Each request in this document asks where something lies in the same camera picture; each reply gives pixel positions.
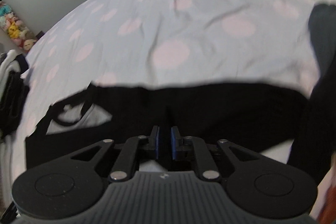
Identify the plush toy holder column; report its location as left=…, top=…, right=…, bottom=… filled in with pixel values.
left=0, top=0, right=38, bottom=53

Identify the black garment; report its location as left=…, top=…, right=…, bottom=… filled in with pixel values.
left=25, top=4, right=335, bottom=183

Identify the pink dotted bed sheet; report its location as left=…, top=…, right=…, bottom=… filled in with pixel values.
left=0, top=0, right=336, bottom=214

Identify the folded clothes stack left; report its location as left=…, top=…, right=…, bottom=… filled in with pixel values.
left=1, top=50, right=30, bottom=141

